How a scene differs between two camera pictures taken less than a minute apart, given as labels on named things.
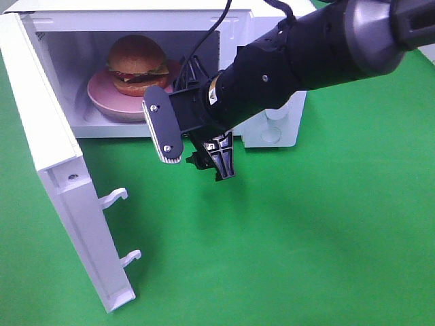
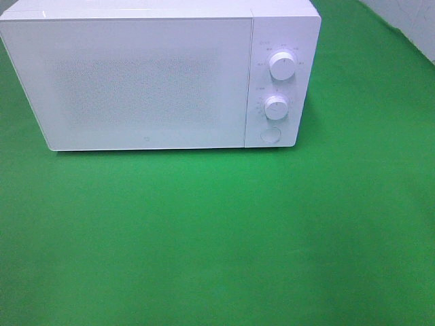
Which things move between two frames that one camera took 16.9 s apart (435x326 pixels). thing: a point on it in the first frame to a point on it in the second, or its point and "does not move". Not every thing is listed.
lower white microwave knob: x=276 y=113 does not move
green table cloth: x=337 y=230 does not move
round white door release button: x=270 y=135 does not move
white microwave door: x=61 y=168 to x=117 y=83
